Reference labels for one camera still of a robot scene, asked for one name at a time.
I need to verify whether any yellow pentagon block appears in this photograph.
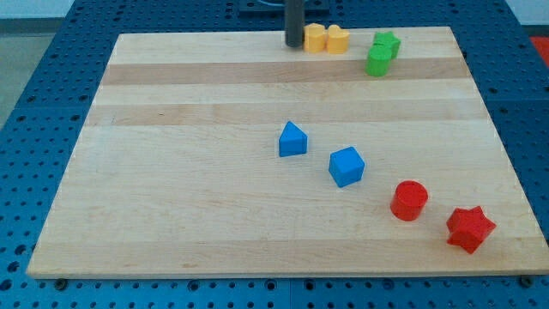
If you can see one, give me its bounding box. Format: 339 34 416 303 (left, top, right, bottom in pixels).
303 23 327 53

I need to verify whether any wooden board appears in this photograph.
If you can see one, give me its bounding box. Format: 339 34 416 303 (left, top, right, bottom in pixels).
27 27 548 279

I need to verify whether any yellow heart block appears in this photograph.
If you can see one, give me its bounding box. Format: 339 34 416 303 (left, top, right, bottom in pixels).
326 24 350 54

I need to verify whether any green cylinder block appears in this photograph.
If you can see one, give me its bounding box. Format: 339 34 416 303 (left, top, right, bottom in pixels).
365 45 392 77

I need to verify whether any red cylinder block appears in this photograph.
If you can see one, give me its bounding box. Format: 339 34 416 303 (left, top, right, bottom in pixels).
390 180 429 221

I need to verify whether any blue cube block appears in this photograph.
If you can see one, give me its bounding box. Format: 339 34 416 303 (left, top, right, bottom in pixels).
329 147 365 188

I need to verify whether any red star block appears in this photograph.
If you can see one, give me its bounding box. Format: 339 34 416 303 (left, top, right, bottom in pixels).
446 206 497 254

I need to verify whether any green star block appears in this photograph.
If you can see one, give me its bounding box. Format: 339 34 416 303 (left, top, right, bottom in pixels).
373 31 401 59

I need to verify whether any blue triangle block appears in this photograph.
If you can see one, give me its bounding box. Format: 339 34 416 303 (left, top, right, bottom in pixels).
279 121 308 157

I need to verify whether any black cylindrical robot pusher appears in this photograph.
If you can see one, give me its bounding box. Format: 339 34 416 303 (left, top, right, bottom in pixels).
284 0 305 48

